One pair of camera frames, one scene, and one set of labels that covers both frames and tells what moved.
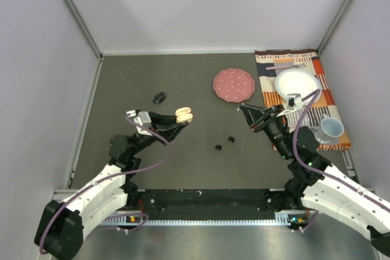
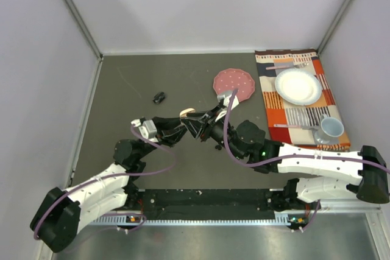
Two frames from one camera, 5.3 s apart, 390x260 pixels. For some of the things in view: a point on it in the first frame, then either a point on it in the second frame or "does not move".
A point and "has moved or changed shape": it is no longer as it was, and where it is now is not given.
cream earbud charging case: x=183 y=114 has moved or changed shape
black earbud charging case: x=159 y=97 does not move
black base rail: x=253 y=200 does not move
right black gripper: x=253 y=114 → x=195 y=127
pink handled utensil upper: x=269 y=68 does not move
